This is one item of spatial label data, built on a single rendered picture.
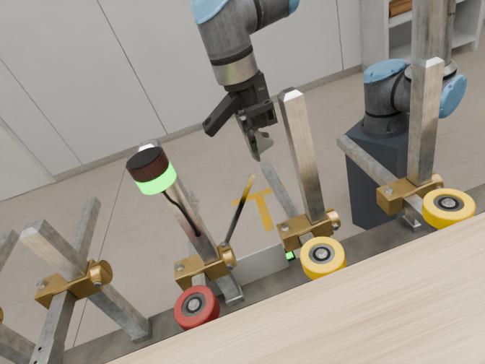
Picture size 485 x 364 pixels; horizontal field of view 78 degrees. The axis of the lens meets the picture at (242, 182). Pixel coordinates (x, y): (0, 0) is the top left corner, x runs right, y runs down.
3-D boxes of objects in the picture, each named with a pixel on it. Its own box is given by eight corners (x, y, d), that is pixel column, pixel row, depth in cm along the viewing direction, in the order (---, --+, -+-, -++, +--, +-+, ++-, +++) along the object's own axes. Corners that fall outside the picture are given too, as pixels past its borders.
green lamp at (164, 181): (141, 178, 50) (135, 167, 48) (175, 165, 50) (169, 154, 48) (140, 199, 45) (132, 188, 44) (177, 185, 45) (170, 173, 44)
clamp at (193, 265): (182, 274, 71) (173, 262, 68) (234, 253, 71) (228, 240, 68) (183, 295, 67) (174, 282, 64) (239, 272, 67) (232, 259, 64)
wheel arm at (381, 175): (336, 148, 94) (335, 136, 91) (346, 144, 94) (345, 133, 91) (442, 248, 59) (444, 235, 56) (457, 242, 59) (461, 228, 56)
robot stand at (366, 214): (352, 223, 170) (342, 134, 134) (377, 197, 179) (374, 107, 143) (395, 245, 152) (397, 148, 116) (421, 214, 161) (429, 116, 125)
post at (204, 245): (228, 294, 78) (136, 142, 50) (240, 289, 78) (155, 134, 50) (230, 305, 75) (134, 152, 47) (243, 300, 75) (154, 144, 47)
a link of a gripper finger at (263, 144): (280, 159, 73) (271, 127, 68) (258, 168, 73) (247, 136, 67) (276, 153, 75) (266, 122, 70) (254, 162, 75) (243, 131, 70)
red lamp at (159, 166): (134, 166, 48) (127, 155, 47) (169, 153, 48) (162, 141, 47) (131, 187, 43) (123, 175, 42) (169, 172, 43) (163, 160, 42)
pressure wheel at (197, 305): (194, 321, 64) (171, 292, 57) (229, 307, 64) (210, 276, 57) (198, 359, 57) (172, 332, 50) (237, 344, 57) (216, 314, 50)
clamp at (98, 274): (58, 289, 65) (42, 276, 62) (115, 266, 66) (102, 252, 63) (49, 314, 61) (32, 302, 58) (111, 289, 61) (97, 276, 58)
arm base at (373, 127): (352, 132, 133) (350, 113, 127) (376, 112, 140) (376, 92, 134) (393, 142, 119) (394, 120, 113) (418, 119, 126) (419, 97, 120)
